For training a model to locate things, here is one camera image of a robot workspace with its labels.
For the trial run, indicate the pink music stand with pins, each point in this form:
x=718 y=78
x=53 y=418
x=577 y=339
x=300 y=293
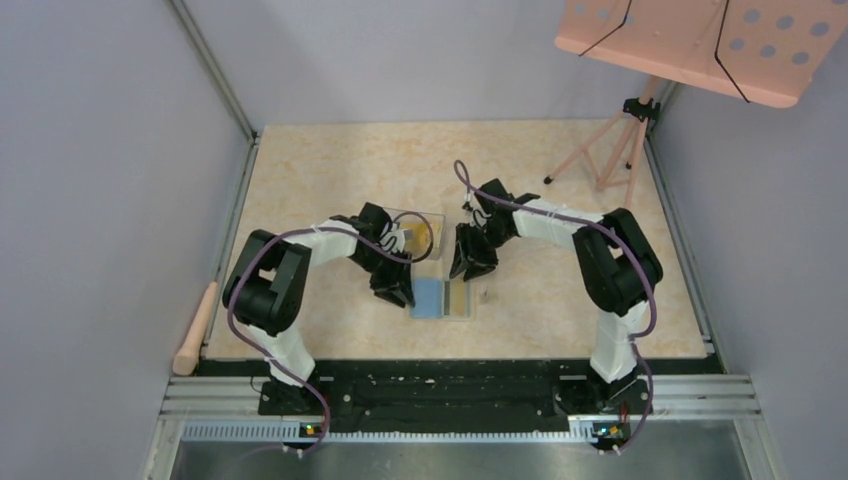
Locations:
x=763 y=52

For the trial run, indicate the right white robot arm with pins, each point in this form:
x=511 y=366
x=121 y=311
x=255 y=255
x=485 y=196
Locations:
x=618 y=266

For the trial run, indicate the yellow card stack in box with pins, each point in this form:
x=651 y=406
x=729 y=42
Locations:
x=417 y=239

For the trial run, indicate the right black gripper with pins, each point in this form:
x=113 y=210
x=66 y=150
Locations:
x=468 y=255

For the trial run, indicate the wooden mallet handle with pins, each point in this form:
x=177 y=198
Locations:
x=187 y=356

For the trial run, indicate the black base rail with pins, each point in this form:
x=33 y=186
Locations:
x=456 y=396

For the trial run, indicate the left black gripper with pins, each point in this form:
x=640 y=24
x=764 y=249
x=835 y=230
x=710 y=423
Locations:
x=395 y=286

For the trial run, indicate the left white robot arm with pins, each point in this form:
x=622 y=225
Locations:
x=264 y=293

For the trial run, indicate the clear plastic card box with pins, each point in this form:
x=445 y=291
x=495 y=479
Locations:
x=394 y=238

